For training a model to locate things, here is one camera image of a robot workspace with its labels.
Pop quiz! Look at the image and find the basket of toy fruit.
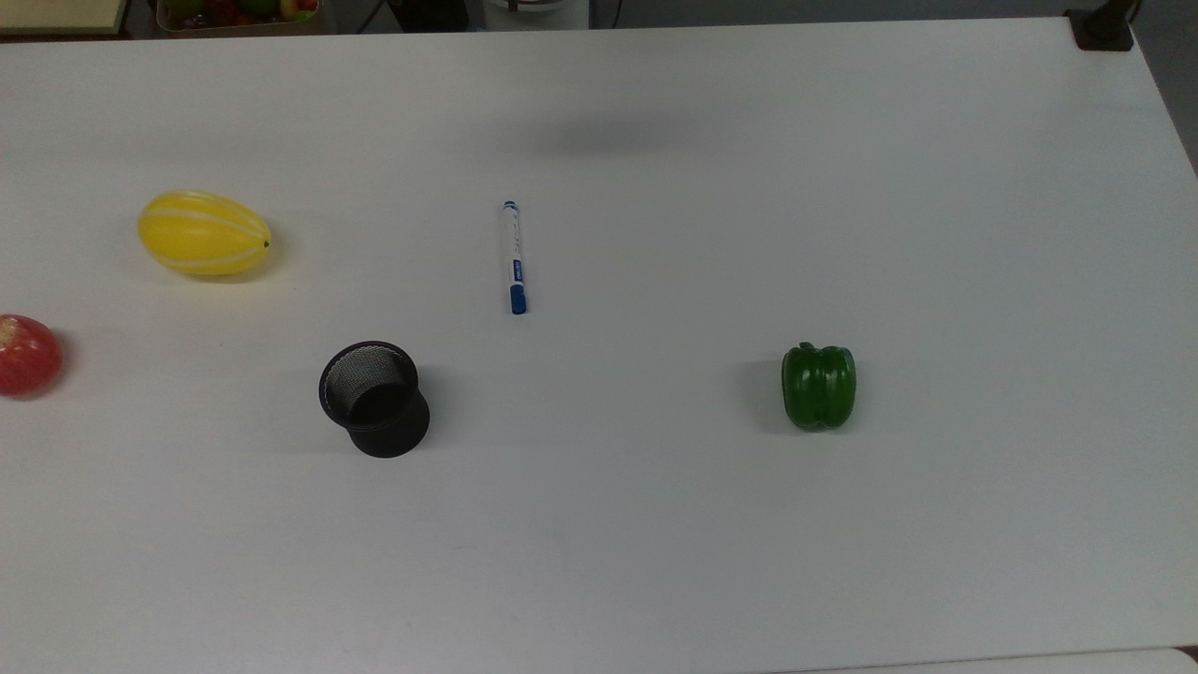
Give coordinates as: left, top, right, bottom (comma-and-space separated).
155, 0, 324, 37

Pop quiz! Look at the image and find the black mesh pen cup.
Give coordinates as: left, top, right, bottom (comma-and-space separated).
318, 341, 431, 460

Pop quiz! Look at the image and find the black camera stand base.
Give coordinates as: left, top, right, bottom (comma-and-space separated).
1065, 0, 1141, 52

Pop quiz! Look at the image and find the yellow striped melon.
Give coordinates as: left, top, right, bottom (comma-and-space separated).
138, 190, 273, 278

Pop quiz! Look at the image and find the beige flat box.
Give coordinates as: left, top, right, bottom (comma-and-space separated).
0, 0, 129, 37

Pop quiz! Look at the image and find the blue and white marker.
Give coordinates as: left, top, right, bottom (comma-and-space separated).
502, 199, 529, 316

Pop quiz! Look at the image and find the green bell pepper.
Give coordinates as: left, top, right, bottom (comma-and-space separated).
781, 342, 858, 432

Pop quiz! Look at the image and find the red apple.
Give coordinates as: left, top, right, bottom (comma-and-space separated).
0, 315, 65, 399

